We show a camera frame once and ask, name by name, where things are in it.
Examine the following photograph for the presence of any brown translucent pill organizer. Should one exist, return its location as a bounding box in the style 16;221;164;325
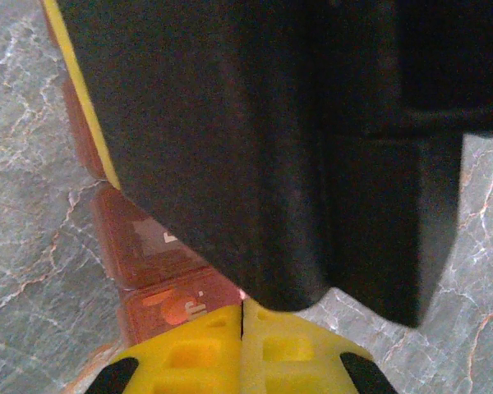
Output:
42;0;247;350

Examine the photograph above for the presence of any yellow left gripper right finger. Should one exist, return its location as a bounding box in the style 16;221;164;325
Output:
241;299;396;394

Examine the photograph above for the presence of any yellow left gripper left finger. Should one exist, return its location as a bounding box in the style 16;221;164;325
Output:
87;304;246;394

